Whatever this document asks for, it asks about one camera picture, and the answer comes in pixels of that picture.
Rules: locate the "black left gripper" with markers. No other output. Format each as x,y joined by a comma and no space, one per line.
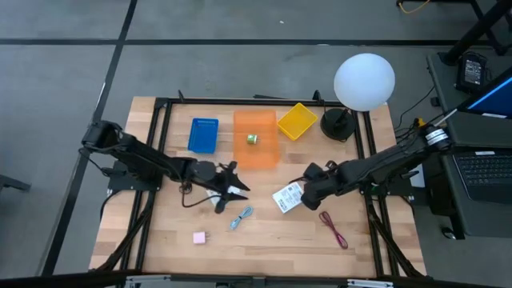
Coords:
225,180

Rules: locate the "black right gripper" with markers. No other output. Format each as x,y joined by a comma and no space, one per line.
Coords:
318,186

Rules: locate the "white printed box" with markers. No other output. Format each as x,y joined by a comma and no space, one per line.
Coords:
212,197
286,198

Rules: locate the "green white charger cube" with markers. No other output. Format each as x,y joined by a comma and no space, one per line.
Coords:
252,139

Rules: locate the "pink charger cube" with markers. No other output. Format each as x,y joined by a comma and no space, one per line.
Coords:
199,238

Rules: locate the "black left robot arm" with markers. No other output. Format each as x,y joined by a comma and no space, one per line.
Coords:
140,156

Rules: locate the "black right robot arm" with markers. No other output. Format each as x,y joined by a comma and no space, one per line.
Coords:
380,164

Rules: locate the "orange translucent plastic bin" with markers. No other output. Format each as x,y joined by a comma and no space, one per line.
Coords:
256,154

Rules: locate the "blue plastic bin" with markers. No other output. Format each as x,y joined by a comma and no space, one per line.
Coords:
203,136

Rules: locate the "yellow plastic bin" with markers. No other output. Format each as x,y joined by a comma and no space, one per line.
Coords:
297,121

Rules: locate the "black round lamp base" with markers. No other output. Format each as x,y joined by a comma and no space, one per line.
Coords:
337,126

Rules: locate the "white paper sheet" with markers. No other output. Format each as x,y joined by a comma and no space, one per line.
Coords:
418,182

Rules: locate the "black desk caster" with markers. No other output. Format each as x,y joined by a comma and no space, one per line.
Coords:
449,233

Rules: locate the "small black plug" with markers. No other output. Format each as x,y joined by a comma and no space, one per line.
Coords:
435,101

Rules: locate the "black laptop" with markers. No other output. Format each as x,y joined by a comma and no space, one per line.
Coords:
488,172

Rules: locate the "dark grey side desk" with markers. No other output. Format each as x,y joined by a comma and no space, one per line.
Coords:
488,216

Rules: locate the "black power adapter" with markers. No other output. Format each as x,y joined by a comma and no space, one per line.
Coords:
473,72

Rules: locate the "computer monitor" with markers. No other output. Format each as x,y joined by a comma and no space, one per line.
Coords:
496,100

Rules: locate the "black stand legs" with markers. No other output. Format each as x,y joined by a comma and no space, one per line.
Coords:
476,30

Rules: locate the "black furniture foot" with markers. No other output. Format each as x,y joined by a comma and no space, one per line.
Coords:
12,182

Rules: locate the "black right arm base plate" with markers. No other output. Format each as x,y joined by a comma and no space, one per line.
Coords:
400,191

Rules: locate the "black aluminium table frame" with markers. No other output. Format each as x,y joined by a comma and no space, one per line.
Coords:
240,101

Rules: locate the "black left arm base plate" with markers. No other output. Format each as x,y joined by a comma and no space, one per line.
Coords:
120,182

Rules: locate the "black rail with silver brackets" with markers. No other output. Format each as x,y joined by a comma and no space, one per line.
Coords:
60,280

